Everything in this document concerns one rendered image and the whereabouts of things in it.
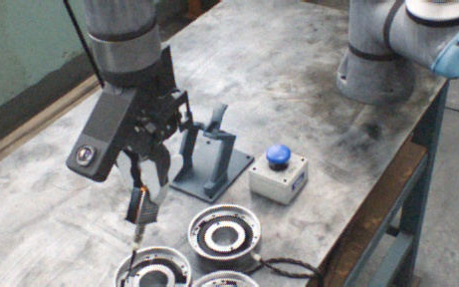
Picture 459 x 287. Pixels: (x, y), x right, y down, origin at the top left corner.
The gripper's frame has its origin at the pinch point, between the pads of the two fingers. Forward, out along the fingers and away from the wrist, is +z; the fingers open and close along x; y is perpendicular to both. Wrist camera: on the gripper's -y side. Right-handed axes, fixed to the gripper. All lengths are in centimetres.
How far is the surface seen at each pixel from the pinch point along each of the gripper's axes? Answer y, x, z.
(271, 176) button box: 19.3, -7.4, 8.7
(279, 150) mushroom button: 22.3, -7.2, 5.8
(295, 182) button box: 21.4, -10.5, 10.3
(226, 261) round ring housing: 2.5, -10.2, 9.6
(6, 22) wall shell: 85, 153, 51
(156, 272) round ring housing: -3.2, -2.2, 10.8
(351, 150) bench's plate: 35.9, -13.6, 13.3
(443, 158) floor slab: 136, -9, 94
